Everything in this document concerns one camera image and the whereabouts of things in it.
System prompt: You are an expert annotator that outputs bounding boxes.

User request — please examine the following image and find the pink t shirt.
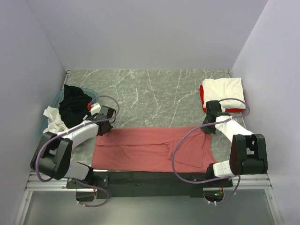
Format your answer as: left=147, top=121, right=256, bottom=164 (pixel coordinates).
left=91, top=127, right=216, bottom=173

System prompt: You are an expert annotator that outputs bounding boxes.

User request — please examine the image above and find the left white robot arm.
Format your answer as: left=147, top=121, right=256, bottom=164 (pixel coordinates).
left=30, top=106, right=118, bottom=182

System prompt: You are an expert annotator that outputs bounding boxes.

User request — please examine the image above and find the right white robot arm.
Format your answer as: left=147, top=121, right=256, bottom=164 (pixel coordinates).
left=201, top=100, right=268, bottom=187

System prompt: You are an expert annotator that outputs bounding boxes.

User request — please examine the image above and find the folded red t shirt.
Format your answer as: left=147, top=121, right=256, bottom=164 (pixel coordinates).
left=199, top=84, right=243, bottom=113

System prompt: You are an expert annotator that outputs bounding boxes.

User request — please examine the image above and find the folded white t shirt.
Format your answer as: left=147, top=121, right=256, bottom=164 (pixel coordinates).
left=202, top=78, right=245, bottom=108

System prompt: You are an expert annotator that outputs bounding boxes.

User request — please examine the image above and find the black t shirt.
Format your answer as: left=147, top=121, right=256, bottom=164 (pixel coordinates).
left=59, top=84, right=92, bottom=128

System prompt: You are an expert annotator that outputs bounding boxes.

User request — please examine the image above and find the crumpled white t shirt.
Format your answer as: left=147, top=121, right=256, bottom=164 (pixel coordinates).
left=43, top=106, right=68, bottom=134

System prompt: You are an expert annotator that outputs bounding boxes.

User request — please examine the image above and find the black base crossbar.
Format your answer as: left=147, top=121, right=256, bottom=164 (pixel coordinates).
left=65, top=170, right=233, bottom=200

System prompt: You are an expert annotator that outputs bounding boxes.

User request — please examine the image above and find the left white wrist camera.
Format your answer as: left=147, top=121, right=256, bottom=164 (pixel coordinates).
left=87, top=103, right=101, bottom=116

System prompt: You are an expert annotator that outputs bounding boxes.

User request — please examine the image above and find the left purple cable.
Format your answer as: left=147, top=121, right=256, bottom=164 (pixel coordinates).
left=34, top=95, right=120, bottom=208

